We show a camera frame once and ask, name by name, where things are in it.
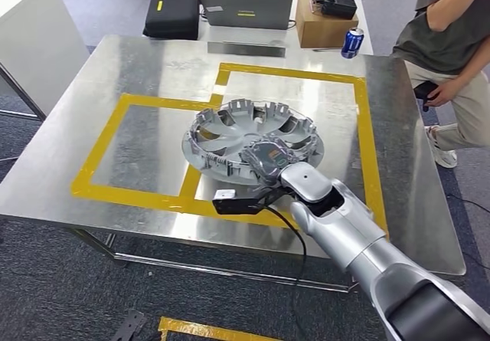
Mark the silver plastic wheel hubcap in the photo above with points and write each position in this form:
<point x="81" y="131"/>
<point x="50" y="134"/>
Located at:
<point x="229" y="135"/>

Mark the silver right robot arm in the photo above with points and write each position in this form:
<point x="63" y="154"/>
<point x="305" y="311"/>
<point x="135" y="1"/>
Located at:
<point x="344" y="222"/>

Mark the stainless steel workbench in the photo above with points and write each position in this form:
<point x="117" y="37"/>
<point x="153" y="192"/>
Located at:
<point x="153" y="146"/>

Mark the white desk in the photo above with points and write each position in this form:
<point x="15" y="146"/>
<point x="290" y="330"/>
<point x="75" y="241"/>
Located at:
<point x="249" y="35"/>

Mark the grey laptop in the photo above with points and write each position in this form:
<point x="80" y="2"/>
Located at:
<point x="245" y="8"/>

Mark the brown cardboard box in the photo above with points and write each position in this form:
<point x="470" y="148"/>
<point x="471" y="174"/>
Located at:
<point x="321" y="31"/>

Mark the black zip case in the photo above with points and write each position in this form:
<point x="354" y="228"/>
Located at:
<point x="172" y="16"/>

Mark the blue drink can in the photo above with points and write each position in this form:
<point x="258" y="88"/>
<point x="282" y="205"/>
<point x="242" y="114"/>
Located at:
<point x="352" y="44"/>

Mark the yellow floor tape marking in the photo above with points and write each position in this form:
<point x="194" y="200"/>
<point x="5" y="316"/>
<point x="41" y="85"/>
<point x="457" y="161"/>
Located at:
<point x="199" y="328"/>

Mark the black stool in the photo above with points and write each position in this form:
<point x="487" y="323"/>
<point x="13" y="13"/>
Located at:
<point x="421" y="90"/>

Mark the person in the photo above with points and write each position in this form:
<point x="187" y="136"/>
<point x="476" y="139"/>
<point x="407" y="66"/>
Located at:
<point x="451" y="34"/>

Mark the white table with metal legs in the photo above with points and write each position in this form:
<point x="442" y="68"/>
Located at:
<point x="38" y="34"/>

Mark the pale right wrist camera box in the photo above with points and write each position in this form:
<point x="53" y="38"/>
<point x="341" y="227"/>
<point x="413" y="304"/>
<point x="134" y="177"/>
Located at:
<point x="224" y="195"/>

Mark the grey metal bracket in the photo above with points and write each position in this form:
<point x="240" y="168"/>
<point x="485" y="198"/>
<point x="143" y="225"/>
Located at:
<point x="128" y="326"/>

